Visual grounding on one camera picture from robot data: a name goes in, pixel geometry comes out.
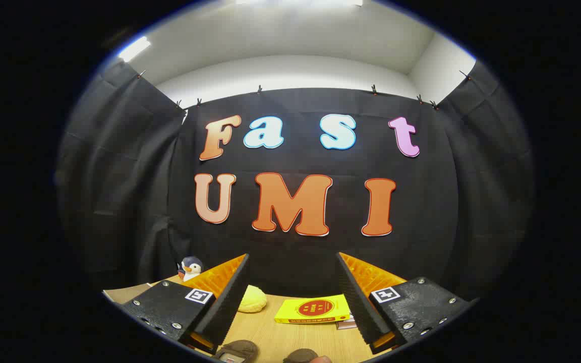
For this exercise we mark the brown fuzzy shoe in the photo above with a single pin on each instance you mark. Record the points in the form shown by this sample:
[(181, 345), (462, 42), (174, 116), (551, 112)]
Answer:
[(240, 349), (300, 356)]

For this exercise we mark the yellow book red label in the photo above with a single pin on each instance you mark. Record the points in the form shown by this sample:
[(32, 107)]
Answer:
[(313, 308)]

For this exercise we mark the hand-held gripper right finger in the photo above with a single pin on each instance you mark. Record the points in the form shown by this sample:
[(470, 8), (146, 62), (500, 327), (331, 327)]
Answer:
[(363, 312)]

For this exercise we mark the yellow bun-shaped plush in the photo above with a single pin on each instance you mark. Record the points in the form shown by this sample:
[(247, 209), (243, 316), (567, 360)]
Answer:
[(252, 300)]

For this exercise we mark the row of cloth clips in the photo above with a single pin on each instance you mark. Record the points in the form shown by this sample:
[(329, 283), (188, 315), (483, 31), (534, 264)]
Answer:
[(259, 90)]

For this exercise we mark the penguin plush toy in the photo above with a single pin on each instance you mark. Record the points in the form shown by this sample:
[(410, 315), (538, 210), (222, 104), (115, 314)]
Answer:
[(190, 267)]

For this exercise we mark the ceiling light panel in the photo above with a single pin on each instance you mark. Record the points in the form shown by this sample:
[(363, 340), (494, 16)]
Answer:
[(134, 49), (295, 2)]

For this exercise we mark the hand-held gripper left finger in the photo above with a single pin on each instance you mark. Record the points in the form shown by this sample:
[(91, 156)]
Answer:
[(220, 312)]

